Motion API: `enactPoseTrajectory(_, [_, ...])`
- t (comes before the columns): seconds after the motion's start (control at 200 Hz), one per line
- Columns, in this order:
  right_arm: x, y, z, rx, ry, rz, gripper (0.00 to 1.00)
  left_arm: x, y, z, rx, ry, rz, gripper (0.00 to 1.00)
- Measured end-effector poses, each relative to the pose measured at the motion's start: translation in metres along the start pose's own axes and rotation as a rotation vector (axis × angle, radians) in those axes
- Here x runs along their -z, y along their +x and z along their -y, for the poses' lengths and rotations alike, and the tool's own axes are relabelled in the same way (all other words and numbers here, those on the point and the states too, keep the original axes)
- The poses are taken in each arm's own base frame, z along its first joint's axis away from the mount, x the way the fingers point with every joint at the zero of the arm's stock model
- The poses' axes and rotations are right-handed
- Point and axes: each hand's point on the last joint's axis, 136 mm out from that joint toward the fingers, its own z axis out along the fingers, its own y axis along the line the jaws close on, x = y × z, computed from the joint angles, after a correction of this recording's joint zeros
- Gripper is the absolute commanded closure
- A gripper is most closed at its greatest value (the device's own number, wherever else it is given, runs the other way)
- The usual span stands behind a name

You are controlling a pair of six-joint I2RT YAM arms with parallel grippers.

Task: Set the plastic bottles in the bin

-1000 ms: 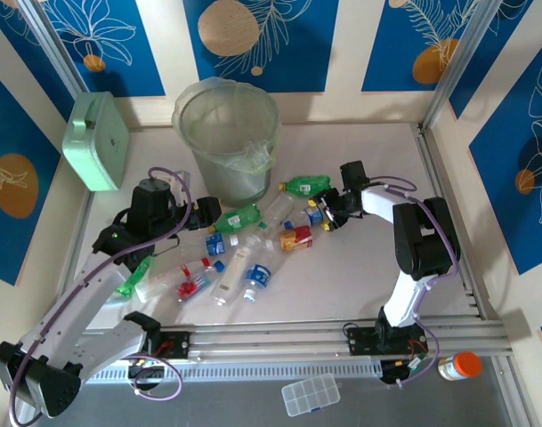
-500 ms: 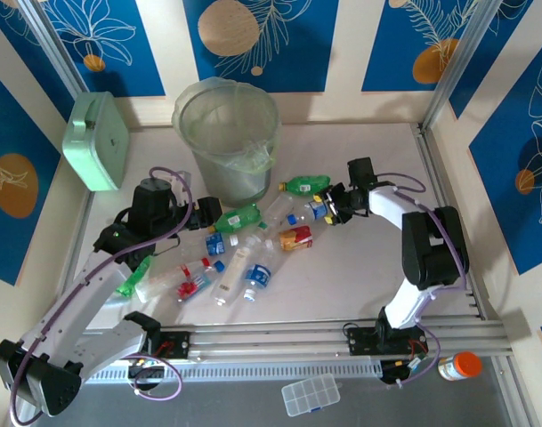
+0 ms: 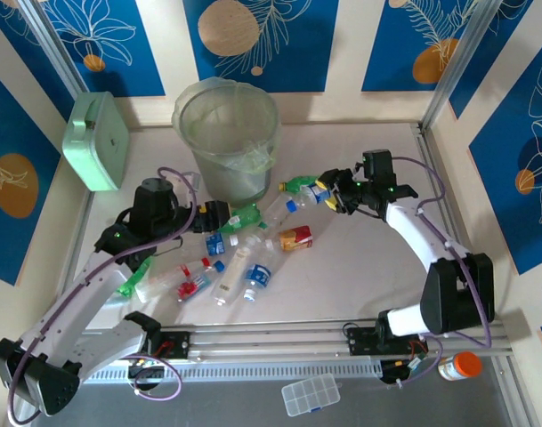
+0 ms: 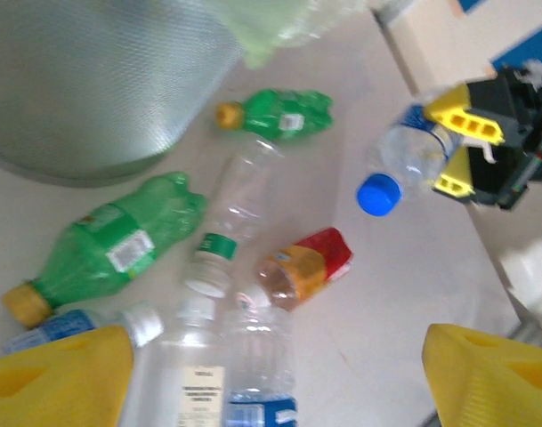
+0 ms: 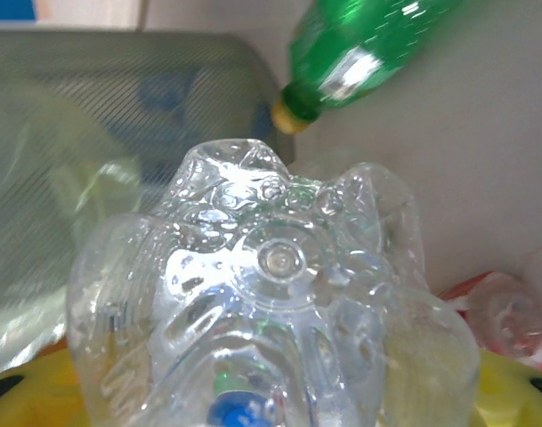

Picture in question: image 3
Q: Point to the small bottle blue label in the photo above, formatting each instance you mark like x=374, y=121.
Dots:
x=318, y=191

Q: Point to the crushed bottle blue label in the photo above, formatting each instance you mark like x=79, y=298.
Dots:
x=214, y=244

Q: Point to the small clear bottle white cap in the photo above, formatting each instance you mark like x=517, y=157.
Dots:
x=234, y=240

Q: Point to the green bottle white label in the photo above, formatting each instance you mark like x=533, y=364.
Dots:
x=246, y=215

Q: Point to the green bottle yellow label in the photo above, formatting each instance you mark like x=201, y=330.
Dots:
x=297, y=183

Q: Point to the tall clear bottle beige label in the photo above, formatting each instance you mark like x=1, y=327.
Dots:
x=232, y=271

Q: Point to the red yellow carton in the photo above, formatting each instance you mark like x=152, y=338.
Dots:
x=297, y=238

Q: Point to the wide clear plastic bottle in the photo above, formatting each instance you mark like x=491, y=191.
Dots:
x=275, y=213

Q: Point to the blue label bottle white cap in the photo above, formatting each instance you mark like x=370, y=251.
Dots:
x=258, y=276

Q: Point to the clear bottle red label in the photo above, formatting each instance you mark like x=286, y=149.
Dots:
x=192, y=288

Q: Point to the clear bottle red cap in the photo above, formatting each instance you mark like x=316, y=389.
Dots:
x=164, y=280

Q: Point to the crushed green plastic bottle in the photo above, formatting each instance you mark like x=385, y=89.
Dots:
x=132, y=282

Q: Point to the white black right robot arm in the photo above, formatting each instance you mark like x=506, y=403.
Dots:
x=417, y=236

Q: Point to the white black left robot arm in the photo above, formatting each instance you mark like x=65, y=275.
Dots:
x=70, y=311

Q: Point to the clear grey plastic bin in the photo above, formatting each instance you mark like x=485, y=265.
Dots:
x=235, y=187

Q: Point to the pale green bin liner bag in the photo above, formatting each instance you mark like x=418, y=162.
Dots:
x=258, y=156

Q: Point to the mint green plastic case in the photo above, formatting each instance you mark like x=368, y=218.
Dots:
x=99, y=147

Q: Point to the clear compartment organizer box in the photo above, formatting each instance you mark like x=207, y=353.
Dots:
x=310, y=393

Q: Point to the jar with orange lid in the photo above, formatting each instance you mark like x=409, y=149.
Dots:
x=468, y=364

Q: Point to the aluminium side rail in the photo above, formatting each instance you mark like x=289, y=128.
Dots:
x=81, y=222
x=425, y=142

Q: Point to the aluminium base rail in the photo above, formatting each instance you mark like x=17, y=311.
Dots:
x=275, y=338

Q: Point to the aluminium frame post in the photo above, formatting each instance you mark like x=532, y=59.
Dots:
x=468, y=49
x=52, y=44

